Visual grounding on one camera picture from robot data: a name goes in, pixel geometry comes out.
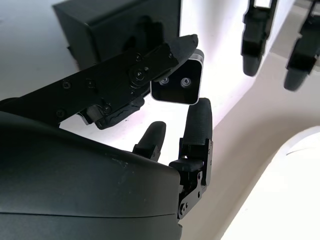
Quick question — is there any small silver black camera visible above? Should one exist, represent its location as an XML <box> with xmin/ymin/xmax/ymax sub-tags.
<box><xmin>149</xmin><ymin>49</ymin><xmax>205</xmax><ymax>105</ymax></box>

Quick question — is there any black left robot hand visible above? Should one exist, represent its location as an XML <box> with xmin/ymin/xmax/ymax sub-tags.
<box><xmin>241</xmin><ymin>0</ymin><xmax>320</xmax><ymax>92</ymax></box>

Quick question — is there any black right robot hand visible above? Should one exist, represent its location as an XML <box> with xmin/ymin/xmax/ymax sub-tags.
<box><xmin>0</xmin><ymin>33</ymin><xmax>215</xmax><ymax>240</ymax></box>

